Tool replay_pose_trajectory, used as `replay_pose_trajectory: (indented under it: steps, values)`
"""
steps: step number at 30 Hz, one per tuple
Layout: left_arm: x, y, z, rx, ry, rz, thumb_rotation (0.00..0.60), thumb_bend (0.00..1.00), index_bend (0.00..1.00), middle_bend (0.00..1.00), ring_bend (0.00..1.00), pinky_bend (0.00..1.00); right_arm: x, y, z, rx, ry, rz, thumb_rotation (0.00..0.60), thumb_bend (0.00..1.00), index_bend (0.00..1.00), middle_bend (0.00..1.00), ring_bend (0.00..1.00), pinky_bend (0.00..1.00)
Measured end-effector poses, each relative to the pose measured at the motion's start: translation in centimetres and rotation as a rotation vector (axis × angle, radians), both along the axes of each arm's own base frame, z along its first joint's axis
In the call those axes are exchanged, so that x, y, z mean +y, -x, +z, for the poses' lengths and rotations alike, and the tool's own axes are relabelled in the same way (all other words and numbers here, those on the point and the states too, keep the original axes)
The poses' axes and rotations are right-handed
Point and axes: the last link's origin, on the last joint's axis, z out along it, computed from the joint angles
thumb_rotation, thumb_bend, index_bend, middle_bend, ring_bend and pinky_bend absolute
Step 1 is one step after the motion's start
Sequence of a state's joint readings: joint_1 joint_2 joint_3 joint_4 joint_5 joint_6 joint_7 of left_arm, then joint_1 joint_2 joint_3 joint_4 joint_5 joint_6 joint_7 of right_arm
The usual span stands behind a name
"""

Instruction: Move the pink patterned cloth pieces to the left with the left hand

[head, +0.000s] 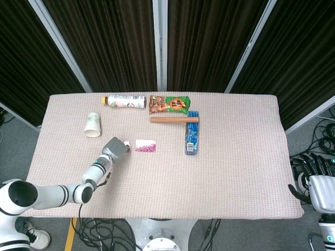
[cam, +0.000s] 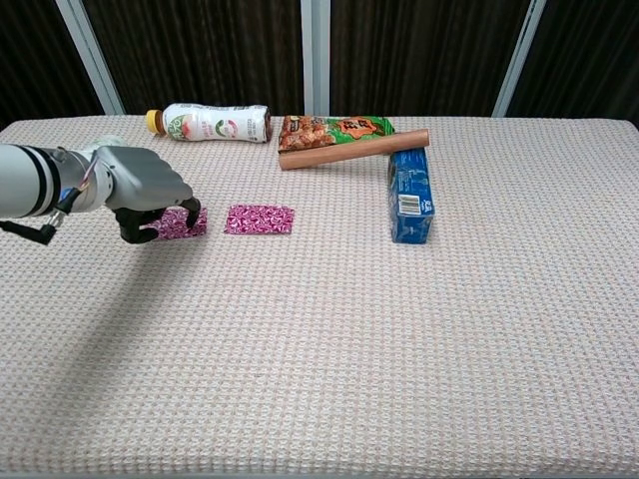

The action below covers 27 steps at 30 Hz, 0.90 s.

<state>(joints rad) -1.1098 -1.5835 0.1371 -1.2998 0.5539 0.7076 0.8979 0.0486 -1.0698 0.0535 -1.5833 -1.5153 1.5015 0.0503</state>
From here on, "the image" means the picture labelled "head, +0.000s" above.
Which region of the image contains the blue carton box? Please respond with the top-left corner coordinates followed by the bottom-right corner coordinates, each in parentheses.
top-left (184, 111), bottom-right (200, 156)

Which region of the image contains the white paper cup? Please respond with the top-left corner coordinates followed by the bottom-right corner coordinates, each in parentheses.
top-left (83, 112), bottom-right (102, 138)

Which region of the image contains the white partition post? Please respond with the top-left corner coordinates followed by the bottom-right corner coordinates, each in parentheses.
top-left (152, 0), bottom-right (168, 92)
top-left (28, 0), bottom-right (92, 93)
top-left (224, 0), bottom-right (278, 94)

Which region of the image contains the yellow floor tape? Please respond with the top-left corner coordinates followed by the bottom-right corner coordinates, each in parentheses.
top-left (64, 217), bottom-right (78, 251)

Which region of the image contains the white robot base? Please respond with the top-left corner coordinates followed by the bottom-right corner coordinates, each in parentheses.
top-left (125, 218), bottom-right (199, 251)

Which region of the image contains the white sneaker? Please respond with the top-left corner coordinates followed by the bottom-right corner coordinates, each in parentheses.
top-left (15, 216), bottom-right (51, 249)

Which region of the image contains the brown wooden rod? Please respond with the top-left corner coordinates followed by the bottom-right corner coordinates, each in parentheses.
top-left (150, 116), bottom-right (200, 124)

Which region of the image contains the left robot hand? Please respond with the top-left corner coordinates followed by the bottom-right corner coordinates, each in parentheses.
top-left (101, 136), bottom-right (129, 161)

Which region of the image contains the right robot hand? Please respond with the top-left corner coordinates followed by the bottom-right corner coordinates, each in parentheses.
top-left (287, 153), bottom-right (335, 214)

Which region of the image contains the dark corrugated partition panel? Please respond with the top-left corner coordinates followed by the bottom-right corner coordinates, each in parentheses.
top-left (0, 0), bottom-right (86, 126)
top-left (167, 0), bottom-right (269, 93)
top-left (43, 0), bottom-right (158, 93)
top-left (230, 0), bottom-right (335, 130)

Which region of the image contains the black floor cable bundle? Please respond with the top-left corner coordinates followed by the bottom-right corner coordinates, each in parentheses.
top-left (72, 216), bottom-right (137, 251)
top-left (289, 108), bottom-right (335, 157)

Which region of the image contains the green orange snack bag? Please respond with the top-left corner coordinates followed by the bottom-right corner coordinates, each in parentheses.
top-left (149, 95), bottom-right (191, 115)

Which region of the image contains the pink patterned square pouch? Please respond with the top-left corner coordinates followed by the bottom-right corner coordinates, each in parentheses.
top-left (135, 139), bottom-right (157, 153)

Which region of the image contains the white drink bottle yellow cap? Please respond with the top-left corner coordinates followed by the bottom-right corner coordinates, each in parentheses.
top-left (102, 94), bottom-right (146, 109)

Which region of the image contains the pinkish woven tablecloth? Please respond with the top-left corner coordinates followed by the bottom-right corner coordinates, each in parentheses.
top-left (19, 92), bottom-right (305, 220)

